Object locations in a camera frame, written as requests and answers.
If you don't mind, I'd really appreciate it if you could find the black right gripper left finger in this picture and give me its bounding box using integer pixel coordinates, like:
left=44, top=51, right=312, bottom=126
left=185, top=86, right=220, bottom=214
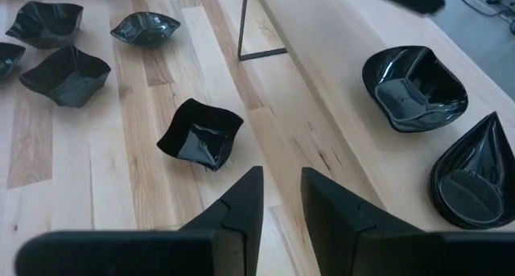
left=14, top=165, right=265, bottom=276

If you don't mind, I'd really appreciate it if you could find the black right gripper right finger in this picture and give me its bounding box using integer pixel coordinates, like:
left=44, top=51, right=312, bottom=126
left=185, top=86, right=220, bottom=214
left=300, top=167, right=515, bottom=276

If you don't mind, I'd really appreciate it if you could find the black round mini bowl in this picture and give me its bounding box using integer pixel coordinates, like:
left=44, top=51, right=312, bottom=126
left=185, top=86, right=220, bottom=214
left=109, top=10, right=182, bottom=47
left=156, top=97, right=245, bottom=172

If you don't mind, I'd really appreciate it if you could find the black square mini plate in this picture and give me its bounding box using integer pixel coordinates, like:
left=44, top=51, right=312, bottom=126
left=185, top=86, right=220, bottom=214
left=19, top=44, right=112, bottom=109
left=5, top=0, right=84, bottom=50

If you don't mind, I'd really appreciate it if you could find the wooden-top table with black frame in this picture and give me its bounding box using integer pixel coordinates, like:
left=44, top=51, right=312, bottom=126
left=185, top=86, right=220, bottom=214
left=237, top=0, right=515, bottom=276

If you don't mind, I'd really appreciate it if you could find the black desk cable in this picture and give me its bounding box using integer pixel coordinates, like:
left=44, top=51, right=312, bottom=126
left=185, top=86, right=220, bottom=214
left=460, top=0, right=515, bottom=35

